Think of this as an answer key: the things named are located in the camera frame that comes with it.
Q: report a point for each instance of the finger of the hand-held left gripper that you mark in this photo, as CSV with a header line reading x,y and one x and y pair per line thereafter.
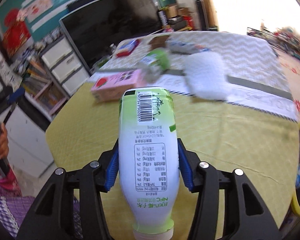
x,y
15,100

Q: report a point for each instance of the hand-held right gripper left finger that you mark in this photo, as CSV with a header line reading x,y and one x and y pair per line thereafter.
x,y
112,172

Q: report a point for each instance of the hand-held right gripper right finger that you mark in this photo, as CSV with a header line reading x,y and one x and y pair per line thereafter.
x,y
186,172

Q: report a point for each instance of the white green-label drink bottle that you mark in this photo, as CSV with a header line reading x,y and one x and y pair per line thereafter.
x,y
147,155

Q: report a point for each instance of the person's left hand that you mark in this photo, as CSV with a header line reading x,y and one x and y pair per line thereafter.
x,y
2,142

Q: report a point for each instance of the bookshelf with books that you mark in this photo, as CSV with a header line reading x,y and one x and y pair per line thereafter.
x,y
42,92

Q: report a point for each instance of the white plastic drawer cabinet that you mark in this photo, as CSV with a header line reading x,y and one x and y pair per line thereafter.
x,y
65,65

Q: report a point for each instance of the purple checked clothing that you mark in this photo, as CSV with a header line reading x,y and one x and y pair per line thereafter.
x,y
12,215

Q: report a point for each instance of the pink carton box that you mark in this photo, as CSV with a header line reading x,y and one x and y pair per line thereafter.
x,y
117,85

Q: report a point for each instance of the white towel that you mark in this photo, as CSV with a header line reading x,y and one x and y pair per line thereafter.
x,y
206,77

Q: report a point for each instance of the crumpled green-label plastic bottle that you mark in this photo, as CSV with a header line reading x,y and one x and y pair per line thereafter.
x,y
156,61

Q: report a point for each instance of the large flat television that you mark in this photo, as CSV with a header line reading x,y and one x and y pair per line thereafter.
x,y
110,25

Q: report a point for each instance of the small blue and red box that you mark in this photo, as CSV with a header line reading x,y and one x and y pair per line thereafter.
x,y
127,47

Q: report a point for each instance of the grey chevron cloth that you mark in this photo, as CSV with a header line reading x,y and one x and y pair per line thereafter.
x,y
245,62

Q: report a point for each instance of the white printed wrapper tube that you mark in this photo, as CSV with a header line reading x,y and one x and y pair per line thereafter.
x,y
187,47

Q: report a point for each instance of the brown plastic tray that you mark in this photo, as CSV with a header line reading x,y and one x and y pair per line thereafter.
x,y
160,42

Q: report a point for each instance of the floral bed sheet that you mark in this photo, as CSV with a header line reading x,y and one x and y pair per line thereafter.
x,y
297,80

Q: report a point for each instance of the black tower fan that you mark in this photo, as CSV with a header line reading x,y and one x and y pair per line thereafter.
x,y
200,12

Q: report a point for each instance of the open cardboard box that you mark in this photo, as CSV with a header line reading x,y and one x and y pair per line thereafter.
x,y
172,10

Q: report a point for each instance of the red hanging wall cloth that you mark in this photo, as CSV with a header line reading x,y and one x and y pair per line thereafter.
x,y
16,37

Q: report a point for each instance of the cartoon wall poster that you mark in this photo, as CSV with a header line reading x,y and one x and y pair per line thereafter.
x,y
38,6

